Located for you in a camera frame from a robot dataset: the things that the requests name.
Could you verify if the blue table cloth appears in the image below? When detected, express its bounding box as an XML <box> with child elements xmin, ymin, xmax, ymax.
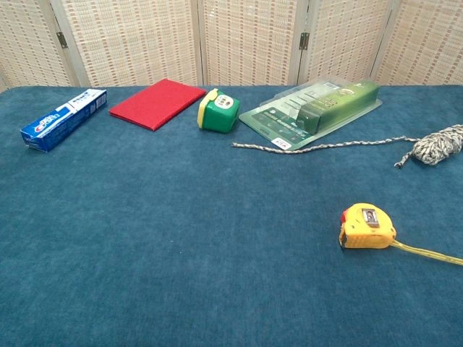
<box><xmin>0</xmin><ymin>85</ymin><xmax>463</xmax><ymax>347</ymax></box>

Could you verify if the green clear blister pack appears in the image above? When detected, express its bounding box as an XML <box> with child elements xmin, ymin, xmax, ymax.
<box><xmin>238</xmin><ymin>78</ymin><xmax>383</xmax><ymax>151</ymax></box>

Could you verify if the blue toothpaste box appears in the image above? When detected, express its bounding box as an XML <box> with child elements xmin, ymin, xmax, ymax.
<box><xmin>20</xmin><ymin>88</ymin><xmax>108</xmax><ymax>153</ymax></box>

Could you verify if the green box with yellow lid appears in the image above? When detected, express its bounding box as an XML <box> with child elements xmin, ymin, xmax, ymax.
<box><xmin>197</xmin><ymin>88</ymin><xmax>241</xmax><ymax>134</ymax></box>

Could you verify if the woven bamboo folding screen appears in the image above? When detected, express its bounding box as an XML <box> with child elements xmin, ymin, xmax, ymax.
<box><xmin>0</xmin><ymin>0</ymin><xmax>463</xmax><ymax>93</ymax></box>

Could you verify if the red flat notebook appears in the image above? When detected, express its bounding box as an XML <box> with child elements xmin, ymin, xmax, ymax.
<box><xmin>109</xmin><ymin>78</ymin><xmax>207</xmax><ymax>132</ymax></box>

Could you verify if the speckled white rope bundle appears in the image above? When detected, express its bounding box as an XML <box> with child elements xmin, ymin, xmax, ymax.
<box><xmin>231</xmin><ymin>124</ymin><xmax>463</xmax><ymax>170</ymax></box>

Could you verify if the small yellow orange object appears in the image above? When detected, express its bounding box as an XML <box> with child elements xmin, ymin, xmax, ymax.
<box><xmin>339</xmin><ymin>202</ymin><xmax>463</xmax><ymax>267</ymax></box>

